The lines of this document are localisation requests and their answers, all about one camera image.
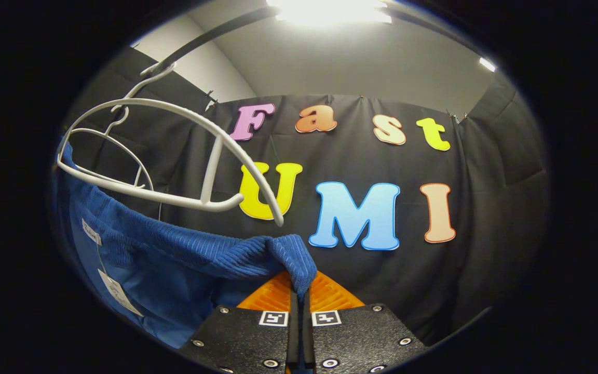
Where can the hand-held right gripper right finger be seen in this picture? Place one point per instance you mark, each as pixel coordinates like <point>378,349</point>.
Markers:
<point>356,337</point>

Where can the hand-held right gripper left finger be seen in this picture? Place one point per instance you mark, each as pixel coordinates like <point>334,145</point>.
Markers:
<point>247,337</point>

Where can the white plastic clothes hanger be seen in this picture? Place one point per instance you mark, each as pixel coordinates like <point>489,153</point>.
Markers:
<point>212,171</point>
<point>122,144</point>

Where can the black metal clothes rack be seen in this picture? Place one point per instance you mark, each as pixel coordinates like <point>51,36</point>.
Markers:
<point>216,32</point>

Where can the black backdrop cloth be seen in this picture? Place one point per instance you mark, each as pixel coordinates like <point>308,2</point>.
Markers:
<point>361,280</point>

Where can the small ceiling light panel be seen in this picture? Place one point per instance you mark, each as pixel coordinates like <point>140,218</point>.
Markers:
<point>487,64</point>

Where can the large ceiling light panel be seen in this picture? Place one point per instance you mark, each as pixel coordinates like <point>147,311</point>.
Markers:
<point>330,10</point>

